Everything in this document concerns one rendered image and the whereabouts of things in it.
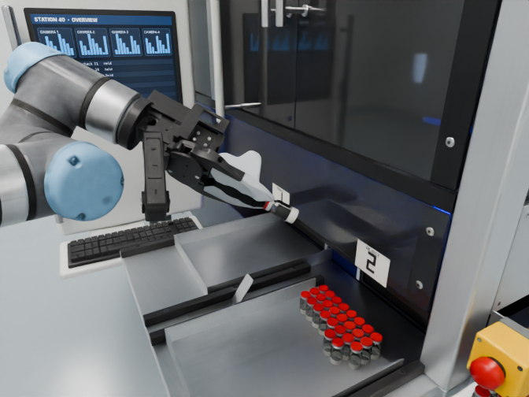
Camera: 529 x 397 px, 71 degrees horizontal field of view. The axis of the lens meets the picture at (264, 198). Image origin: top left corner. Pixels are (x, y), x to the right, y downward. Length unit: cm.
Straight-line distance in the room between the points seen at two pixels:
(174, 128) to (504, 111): 41
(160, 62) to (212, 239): 58
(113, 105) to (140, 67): 77
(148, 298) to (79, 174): 55
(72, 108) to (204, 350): 47
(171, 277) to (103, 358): 118
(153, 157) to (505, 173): 43
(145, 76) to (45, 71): 75
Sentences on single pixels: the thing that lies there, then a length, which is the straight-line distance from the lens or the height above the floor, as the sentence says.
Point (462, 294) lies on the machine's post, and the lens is 63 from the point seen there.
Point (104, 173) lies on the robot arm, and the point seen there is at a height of 129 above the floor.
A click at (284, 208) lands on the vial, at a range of 50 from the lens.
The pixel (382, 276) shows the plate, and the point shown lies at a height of 101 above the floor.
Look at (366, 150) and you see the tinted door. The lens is 71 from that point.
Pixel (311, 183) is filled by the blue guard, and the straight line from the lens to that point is 85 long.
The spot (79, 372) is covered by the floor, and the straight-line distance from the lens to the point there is 206.
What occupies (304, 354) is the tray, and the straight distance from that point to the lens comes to 74.
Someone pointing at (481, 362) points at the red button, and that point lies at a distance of 62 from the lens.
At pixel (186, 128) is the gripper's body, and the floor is 131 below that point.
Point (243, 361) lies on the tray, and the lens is 73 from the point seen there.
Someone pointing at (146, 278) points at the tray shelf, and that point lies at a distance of 96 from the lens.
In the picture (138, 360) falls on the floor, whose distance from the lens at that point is 202.
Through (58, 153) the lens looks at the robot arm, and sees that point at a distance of 40.
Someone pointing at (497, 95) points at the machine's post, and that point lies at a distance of 54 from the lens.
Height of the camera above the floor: 142
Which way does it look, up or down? 24 degrees down
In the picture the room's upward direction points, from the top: straight up
